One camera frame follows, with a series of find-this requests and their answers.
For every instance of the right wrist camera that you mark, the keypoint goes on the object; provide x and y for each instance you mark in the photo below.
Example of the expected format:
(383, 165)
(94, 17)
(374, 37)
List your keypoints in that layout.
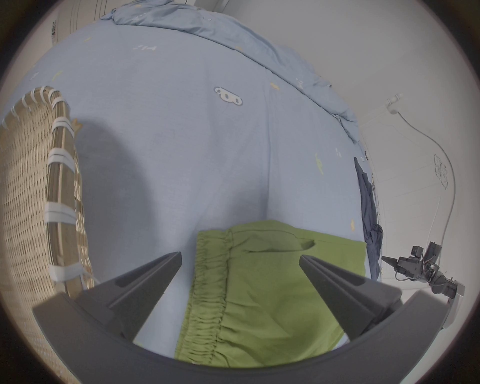
(417, 252)

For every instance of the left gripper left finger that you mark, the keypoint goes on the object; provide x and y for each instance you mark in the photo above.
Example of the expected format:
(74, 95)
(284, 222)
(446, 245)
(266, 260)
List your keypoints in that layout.
(142, 292)

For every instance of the pale blue quilt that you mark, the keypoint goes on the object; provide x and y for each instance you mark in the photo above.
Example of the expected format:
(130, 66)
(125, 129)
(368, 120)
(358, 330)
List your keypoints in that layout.
(225, 33)

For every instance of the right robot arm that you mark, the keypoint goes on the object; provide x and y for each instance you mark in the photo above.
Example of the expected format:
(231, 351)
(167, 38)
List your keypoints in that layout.
(440, 283)

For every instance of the green shorts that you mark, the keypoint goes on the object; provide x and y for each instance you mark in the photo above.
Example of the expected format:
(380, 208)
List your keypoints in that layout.
(270, 292)

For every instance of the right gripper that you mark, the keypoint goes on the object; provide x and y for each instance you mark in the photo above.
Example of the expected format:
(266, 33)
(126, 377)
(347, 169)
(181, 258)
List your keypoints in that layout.
(410, 268)

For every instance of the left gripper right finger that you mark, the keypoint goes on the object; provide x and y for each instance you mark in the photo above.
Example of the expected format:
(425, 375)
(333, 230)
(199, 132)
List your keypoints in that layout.
(348, 300)

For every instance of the dark blue garment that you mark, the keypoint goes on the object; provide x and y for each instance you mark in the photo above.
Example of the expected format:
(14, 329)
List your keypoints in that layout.
(369, 210)

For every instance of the round woven basket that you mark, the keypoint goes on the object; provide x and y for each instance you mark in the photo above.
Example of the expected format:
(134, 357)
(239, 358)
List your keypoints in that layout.
(26, 187)

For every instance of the white wardrobe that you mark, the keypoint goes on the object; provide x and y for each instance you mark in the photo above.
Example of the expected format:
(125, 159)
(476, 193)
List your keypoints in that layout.
(82, 15)

